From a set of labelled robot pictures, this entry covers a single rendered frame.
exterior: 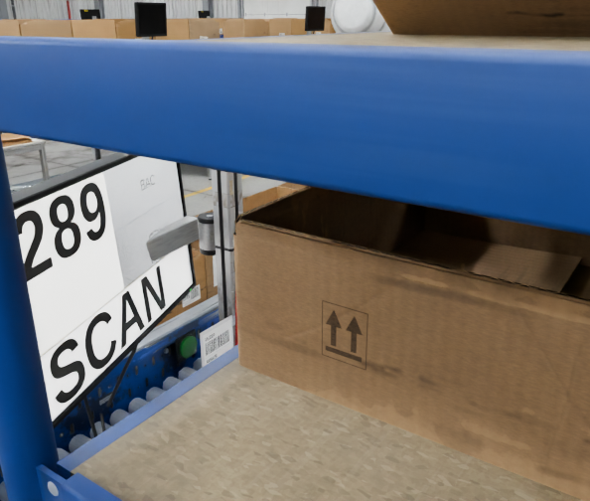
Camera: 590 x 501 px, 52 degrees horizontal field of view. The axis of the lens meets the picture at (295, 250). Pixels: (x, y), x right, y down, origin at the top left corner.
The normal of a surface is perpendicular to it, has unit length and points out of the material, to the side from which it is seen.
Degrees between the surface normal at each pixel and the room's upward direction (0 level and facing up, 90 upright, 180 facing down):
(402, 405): 91
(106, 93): 90
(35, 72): 90
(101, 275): 86
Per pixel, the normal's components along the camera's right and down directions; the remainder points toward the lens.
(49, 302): 0.96, 0.03
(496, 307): -0.57, 0.30
